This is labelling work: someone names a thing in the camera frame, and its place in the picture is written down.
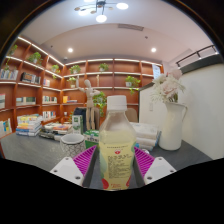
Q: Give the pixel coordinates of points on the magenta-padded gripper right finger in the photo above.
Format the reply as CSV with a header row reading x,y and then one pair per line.
x,y
159,168

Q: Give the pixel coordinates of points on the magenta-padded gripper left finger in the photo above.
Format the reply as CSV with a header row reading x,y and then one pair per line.
x,y
68,170

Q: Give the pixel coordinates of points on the yellow drink bottle white cap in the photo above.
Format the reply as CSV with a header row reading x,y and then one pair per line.
x,y
117,146

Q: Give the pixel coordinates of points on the white geometric patterned mug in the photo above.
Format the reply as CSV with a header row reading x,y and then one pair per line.
x,y
71,144

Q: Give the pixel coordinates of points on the green tissue box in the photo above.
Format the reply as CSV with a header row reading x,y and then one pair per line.
x,y
91,137

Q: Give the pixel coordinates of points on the white pitcher vase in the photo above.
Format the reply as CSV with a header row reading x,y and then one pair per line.
x,y
171,128

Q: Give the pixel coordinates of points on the dark magazine stack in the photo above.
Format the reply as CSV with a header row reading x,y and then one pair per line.
x,y
55,130

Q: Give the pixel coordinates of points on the white green drink carton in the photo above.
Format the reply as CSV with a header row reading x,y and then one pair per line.
x,y
77,125

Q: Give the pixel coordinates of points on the dark chair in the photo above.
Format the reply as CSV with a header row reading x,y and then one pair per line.
x,y
79,113

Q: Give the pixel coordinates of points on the colourful book stack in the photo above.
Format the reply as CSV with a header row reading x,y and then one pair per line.
x,y
28,126

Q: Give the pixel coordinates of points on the wooden artist mannequin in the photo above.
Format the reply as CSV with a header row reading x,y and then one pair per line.
x,y
89,100

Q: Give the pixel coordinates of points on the green leafy potted plant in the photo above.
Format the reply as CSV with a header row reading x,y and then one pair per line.
x,y
100,100

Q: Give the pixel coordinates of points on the white pink flower bouquet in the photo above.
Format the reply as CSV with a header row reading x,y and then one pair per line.
x,y
166,86

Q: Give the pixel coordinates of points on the brown wooden shelf unit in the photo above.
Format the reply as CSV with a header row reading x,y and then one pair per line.
x,y
33,90

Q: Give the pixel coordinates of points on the round recessed ceiling spotlight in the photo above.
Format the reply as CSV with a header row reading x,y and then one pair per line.
x,y
153,49
70,50

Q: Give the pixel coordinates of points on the black metal railing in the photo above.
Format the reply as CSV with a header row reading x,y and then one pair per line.
x,y
196,53

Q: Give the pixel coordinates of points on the ceiling air vent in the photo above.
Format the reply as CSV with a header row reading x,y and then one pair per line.
x,y
130,27

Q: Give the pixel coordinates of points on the multi-bulb ceiling lamp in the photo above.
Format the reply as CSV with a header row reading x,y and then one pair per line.
x,y
101,11

